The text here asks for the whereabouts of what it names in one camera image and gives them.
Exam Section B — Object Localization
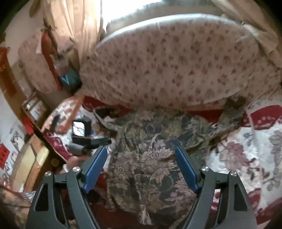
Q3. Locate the red paper wall decoration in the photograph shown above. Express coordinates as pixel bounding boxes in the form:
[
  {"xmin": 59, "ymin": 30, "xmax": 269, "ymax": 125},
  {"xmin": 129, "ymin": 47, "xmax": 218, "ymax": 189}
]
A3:
[
  {"xmin": 0, "ymin": 47, "xmax": 11, "ymax": 73},
  {"xmin": 0, "ymin": 143, "xmax": 10, "ymax": 170}
]

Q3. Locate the person's left hand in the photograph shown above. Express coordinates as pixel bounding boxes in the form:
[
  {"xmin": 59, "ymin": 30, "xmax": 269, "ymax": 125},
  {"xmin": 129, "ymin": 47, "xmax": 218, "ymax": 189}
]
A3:
[{"xmin": 66, "ymin": 152, "xmax": 90, "ymax": 175}]

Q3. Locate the red white floral blanket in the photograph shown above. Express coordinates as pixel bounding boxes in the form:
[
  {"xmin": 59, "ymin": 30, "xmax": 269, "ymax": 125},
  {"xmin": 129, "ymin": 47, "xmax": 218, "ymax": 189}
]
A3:
[{"xmin": 41, "ymin": 95, "xmax": 282, "ymax": 229}]

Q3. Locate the pink floral pillow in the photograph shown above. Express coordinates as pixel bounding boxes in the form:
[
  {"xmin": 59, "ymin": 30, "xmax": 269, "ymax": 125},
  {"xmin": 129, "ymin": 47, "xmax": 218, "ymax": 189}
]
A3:
[{"xmin": 18, "ymin": 29, "xmax": 63, "ymax": 95}]

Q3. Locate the beige curtain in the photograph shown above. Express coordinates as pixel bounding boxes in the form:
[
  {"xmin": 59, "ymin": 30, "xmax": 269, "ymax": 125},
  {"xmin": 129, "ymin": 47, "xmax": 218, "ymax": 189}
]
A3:
[
  {"xmin": 211, "ymin": 0, "xmax": 282, "ymax": 56},
  {"xmin": 42, "ymin": 0, "xmax": 106, "ymax": 65}
]

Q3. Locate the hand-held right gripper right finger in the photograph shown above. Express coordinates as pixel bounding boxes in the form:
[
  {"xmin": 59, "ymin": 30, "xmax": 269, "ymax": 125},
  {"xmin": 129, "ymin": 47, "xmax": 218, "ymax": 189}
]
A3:
[{"xmin": 175, "ymin": 145, "xmax": 257, "ymax": 229}]

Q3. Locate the framed picture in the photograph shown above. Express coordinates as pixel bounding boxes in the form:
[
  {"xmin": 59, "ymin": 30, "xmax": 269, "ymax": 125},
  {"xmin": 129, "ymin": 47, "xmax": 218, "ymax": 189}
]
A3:
[{"xmin": 22, "ymin": 92, "xmax": 48, "ymax": 123}]

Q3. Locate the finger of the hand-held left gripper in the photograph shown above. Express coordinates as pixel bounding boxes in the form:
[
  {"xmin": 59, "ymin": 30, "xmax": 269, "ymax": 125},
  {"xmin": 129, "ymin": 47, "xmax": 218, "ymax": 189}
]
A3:
[
  {"xmin": 52, "ymin": 116, "xmax": 60, "ymax": 133},
  {"xmin": 91, "ymin": 137, "xmax": 111, "ymax": 147}
]

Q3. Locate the brown patterned cloth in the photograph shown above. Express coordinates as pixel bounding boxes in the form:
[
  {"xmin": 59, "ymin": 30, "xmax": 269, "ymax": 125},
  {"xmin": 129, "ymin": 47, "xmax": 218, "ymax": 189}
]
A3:
[{"xmin": 0, "ymin": 187, "xmax": 33, "ymax": 229}]

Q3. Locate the teal bag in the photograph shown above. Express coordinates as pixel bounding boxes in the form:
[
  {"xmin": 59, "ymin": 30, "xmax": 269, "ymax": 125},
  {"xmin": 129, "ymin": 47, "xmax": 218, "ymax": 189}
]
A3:
[{"xmin": 58, "ymin": 68, "xmax": 81, "ymax": 87}]

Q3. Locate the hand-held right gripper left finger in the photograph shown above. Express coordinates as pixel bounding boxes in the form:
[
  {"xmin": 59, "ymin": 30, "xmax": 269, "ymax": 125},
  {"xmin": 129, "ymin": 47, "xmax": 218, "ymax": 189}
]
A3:
[{"xmin": 26, "ymin": 146, "xmax": 108, "ymax": 229}]

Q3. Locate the dark floral garment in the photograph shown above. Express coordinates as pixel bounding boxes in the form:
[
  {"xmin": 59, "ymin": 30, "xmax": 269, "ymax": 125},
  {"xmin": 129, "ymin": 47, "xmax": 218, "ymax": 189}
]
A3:
[{"xmin": 93, "ymin": 97, "xmax": 247, "ymax": 229}]

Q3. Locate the wooden bed frame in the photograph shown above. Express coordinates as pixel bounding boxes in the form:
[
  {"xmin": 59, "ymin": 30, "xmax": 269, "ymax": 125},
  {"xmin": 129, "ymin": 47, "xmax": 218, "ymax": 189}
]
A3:
[{"xmin": 9, "ymin": 123, "xmax": 66, "ymax": 194}]

